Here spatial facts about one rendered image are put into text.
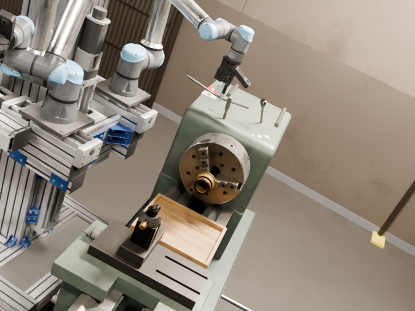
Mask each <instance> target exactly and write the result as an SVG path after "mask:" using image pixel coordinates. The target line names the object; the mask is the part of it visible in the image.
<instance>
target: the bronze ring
mask: <svg viewBox="0 0 415 311"><path fill-rule="evenodd" d="M215 185H216V179H215V178H214V176H213V175H212V174H211V173H209V172H201V173H199V174H198V175H197V176H196V179H195V183H194V185H193V187H194V189H195V191H196V192H197V193H198V194H202V195H204V194H207V193H208V192H210V191H211V190H212V189H213V188H214V187H215Z"/></svg>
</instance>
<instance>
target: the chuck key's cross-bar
mask: <svg viewBox="0 0 415 311"><path fill-rule="evenodd" d="M187 78H189V79H190V80H192V81H194V82H195V83H196V84H198V85H200V86H201V87H202V88H204V89H205V90H207V91H209V92H210V93H211V94H213V95H215V96H216V97H218V98H219V99H220V96H219V95H217V94H216V93H214V92H213V91H211V90H210V89H208V88H207V87H205V86H204V85H202V84H201V83H199V82H198V81H196V80H195V79H193V78H192V77H190V76H189V75H187ZM230 103H232V104H235V105H238V106H240V107H244V108H246V109H249V107H248V106H245V105H243V104H240V103H237V102H234V101H231V102H230Z"/></svg>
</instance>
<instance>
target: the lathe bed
mask: <svg viewBox="0 0 415 311"><path fill-rule="evenodd" d="M164 196H166V197H168V198H170V199H172V200H174V201H175V202H178V203H179V204H181V205H184V206H185V207H188V208H189V209H191V210H193V211H195V212H197V213H199V214H201V215H203V216H205V217H206V218H208V219H210V220H212V221H214V222H216V223H218V224H220V225H222V226H224V227H226V225H227V223H228V221H229V219H230V217H231V215H232V213H233V211H234V210H233V209H231V208H230V207H228V206H226V205H225V207H224V209H221V208H220V207H221V205H220V204H211V203H207V202H204V201H201V200H199V199H197V198H196V197H194V196H193V195H190V194H189V193H188V191H187V190H185V187H184V185H182V183H181V182H175V183H174V184H173V185H172V186H171V187H170V188H169V190H168V191H167V192H166V193H165V195H164ZM130 299H131V297H129V296H127V295H125V294H124V293H122V292H120V291H118V290H116V289H113V290H112V291H111V293H110V294H109V295H108V297H107V298H106V299H105V301H104V302H103V303H102V302H100V301H98V300H96V299H94V298H93V297H91V296H89V295H87V294H85V293H84V292H83V293H82V294H81V295H80V296H79V297H78V299H77V300H76V301H75V302H74V303H73V304H72V306H71V307H70V308H69V309H68V311H85V310H86V309H90V308H99V309H104V310H107V311H123V309H124V308H125V306H126V305H127V304H128V302H129V301H130ZM142 311H154V310H153V309H151V308H149V307H147V306H144V307H143V309H142Z"/></svg>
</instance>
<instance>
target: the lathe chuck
mask: <svg viewBox="0 0 415 311"><path fill-rule="evenodd" d="M203 141H208V144H209V149H210V152H211V157H212V163H213V165H215V166H216V167H217V168H218V169H219V170H220V173H221V174H222V175H225V176H227V177H229V178H232V179H234V180H236V181H239V182H240V183H242V186H241V189H242V187H243V186H244V184H245V182H246V180H247V177H248V172H249V166H248V161H247V158H246V156H245V153H244V152H243V151H242V149H241V148H240V147H239V146H238V145H237V144H236V143H234V142H233V141H232V140H230V139H228V138H226V137H223V136H218V135H208V136H203V137H201V138H199V139H197V140H196V141H195V142H194V143H193V144H192V145H191V146H190V147H189V148H188V149H187V150H186V151H185V152H184V154H183V155H182V158H181V160H180V165H179V172H180V177H181V180H182V182H183V184H184V186H185V187H187V186H188V185H189V184H191V183H192V182H194V181H195V179H196V176H197V175H198V174H199V173H200V172H199V168H200V164H199V160H200V156H199V151H198V150H199V149H200V147H201V142H203ZM228 144H232V145H234V147H235V148H232V147H230V146H229V145H228ZM241 189H237V190H236V191H235V192H232V191H230V190H227V189H225V190H222V189H220V188H218V190H216V189H214V188H213V189H212V190H211V191H210V192H208V193H207V194H204V195H202V194H198V193H196V192H195V193H193V194H192V195H193V196H194V197H196V198H197V199H199V200H201V201H204V202H207V203H211V204H221V203H225V202H228V201H231V200H232V199H233V198H235V197H236V196H237V195H238V194H239V193H240V191H241Z"/></svg>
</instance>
